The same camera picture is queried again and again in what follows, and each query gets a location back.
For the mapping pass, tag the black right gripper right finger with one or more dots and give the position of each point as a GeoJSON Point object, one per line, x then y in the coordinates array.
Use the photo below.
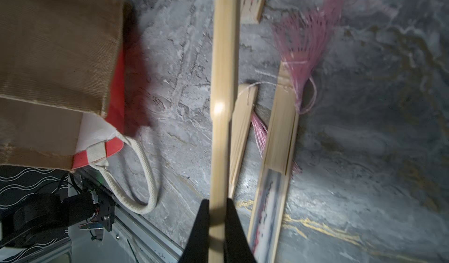
{"type": "Point", "coordinates": [237, 249]}

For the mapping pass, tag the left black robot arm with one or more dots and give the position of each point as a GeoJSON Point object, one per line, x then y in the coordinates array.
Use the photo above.
{"type": "Point", "coordinates": [42, 216]}

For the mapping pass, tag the bamboo fan grey floral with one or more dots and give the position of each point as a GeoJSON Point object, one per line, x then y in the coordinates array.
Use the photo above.
{"type": "Point", "coordinates": [250, 11]}

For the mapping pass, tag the red jute tote bag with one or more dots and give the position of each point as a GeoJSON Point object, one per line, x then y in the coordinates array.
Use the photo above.
{"type": "Point", "coordinates": [62, 89]}

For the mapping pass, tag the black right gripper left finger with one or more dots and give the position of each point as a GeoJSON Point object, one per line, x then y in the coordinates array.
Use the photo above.
{"type": "Point", "coordinates": [196, 250]}

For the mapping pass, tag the bamboo fan white red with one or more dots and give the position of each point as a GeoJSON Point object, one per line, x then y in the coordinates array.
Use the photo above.
{"type": "Point", "coordinates": [275, 175]}

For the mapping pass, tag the bamboo fan plain edge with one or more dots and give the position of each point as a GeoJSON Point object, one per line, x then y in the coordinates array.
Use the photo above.
{"type": "Point", "coordinates": [223, 87]}

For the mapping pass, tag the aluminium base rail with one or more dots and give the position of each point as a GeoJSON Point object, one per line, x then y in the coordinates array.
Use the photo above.
{"type": "Point", "coordinates": [132, 238]}

